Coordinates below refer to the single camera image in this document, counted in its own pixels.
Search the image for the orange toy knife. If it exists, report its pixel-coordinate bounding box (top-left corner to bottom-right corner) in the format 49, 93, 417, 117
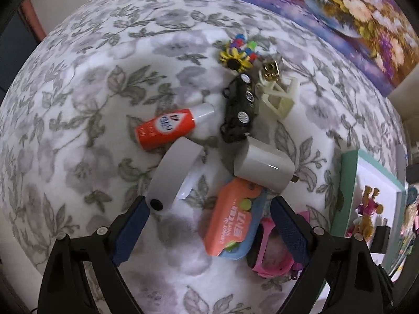
203, 177, 267, 261

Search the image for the pink watch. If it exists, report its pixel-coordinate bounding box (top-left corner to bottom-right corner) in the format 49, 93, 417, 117
247, 211, 311, 280

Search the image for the gold metal bar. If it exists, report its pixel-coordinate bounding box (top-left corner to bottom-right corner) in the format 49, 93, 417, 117
262, 57, 284, 82

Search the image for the orange white-capped bottle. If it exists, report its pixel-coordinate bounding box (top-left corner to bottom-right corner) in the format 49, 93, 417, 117
135, 102, 216, 151

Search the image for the grey floral blanket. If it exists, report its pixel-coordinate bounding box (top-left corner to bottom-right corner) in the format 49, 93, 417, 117
0, 0, 410, 314

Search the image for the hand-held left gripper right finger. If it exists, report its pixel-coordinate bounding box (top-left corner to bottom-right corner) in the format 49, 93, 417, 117
270, 196, 395, 314

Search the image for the dark cabinet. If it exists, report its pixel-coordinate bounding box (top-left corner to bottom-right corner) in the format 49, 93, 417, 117
0, 13, 38, 92

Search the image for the black charger plug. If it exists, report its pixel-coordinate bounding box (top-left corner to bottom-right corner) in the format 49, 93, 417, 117
371, 224, 392, 254

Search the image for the colourful sunflower block toy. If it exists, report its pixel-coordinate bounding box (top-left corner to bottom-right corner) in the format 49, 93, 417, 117
219, 33, 261, 72

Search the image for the white charger plug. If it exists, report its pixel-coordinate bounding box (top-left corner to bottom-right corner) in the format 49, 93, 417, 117
233, 136, 299, 193

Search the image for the black toy car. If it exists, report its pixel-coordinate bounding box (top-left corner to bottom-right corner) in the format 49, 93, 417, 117
219, 74, 259, 143

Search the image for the reddish wooden post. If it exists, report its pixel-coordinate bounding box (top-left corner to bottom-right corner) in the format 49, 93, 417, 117
18, 0, 46, 41

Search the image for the white wristband camera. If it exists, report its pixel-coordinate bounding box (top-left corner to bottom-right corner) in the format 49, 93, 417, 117
146, 136, 205, 213

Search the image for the dog toy figure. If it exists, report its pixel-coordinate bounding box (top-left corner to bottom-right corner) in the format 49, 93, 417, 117
347, 185, 387, 239

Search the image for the floral painting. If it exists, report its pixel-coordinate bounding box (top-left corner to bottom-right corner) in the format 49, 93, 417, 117
201, 0, 419, 97

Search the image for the teal-edged white tray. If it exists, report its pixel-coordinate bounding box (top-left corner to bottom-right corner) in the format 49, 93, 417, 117
319, 149, 408, 305

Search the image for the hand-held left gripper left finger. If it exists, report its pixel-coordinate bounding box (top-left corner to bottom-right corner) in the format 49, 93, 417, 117
37, 195, 151, 314

